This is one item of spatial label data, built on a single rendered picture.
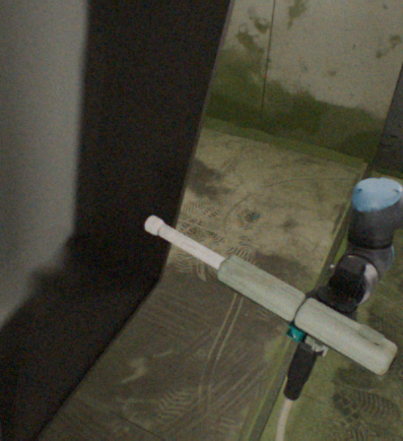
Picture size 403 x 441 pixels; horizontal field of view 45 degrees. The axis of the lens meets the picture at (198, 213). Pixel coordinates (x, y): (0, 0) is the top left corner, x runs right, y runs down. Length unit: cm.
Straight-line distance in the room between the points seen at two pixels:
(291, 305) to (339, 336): 9
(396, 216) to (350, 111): 167
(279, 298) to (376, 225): 29
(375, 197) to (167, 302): 104
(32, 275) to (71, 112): 43
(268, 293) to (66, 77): 65
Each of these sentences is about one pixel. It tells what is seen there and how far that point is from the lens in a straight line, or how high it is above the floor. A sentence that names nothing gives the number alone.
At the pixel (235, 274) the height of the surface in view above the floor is 82.
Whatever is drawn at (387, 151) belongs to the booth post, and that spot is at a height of 14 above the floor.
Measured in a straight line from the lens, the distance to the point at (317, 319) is 80.
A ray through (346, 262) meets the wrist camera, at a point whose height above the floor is 84.
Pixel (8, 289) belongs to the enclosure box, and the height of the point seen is 52.
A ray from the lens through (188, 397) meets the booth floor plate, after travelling 160.
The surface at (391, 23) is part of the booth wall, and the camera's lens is 248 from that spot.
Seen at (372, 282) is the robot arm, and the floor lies 74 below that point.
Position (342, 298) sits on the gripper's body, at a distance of 92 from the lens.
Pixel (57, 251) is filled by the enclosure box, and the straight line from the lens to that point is 136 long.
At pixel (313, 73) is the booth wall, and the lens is 262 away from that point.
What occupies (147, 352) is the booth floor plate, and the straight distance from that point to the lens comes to 169.
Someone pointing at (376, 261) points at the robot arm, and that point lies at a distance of 104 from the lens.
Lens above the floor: 141
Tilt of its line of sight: 38 degrees down
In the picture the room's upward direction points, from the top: 2 degrees clockwise
